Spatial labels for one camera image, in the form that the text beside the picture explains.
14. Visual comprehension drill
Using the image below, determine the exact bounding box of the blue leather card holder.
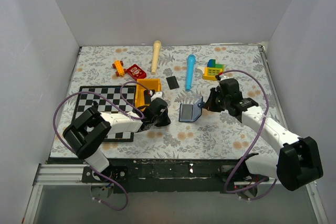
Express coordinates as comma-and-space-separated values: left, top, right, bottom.
178, 97, 205, 123

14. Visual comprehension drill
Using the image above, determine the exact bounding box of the black credit card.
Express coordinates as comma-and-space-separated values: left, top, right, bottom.
166, 76, 180, 90

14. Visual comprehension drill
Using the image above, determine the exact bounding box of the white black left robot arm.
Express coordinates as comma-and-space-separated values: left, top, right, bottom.
62, 98, 171, 182

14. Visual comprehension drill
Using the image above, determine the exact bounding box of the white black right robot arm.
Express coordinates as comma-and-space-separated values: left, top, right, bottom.
204, 78, 323, 191

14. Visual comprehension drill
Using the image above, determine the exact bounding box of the yellow plastic bin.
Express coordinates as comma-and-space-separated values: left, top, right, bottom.
134, 79, 161, 108

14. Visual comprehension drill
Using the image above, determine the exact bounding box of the yellow green toy brick house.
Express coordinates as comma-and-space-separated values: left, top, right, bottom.
196, 59, 225, 81

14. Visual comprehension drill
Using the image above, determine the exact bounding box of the red owl toy block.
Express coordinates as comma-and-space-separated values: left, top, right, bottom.
127, 64, 147, 81

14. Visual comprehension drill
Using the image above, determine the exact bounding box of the black silver chessboard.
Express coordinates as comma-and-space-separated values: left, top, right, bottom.
72, 86, 136, 143

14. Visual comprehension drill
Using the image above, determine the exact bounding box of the blue toy microphone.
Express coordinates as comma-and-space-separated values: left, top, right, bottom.
185, 55, 196, 91

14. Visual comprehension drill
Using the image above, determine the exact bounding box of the yellow toy brick car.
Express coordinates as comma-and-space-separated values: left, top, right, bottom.
112, 60, 126, 77

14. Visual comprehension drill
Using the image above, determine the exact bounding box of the cream toy microphone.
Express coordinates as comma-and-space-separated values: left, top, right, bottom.
151, 40, 161, 74

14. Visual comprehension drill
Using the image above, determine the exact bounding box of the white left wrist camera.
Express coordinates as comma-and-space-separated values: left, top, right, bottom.
151, 91, 163, 102

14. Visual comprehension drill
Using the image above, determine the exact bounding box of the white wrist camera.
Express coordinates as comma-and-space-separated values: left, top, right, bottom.
151, 91, 163, 102
215, 72, 229, 81

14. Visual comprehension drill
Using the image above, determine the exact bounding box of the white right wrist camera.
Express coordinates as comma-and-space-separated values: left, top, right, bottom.
215, 72, 229, 81

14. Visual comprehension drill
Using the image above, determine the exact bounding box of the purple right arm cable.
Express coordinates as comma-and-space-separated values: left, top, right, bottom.
216, 69, 278, 200

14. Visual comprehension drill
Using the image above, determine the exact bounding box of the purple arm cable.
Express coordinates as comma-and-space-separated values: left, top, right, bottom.
216, 69, 278, 200
53, 81, 154, 211

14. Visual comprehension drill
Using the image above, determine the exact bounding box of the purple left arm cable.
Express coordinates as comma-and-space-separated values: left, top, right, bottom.
53, 81, 154, 211

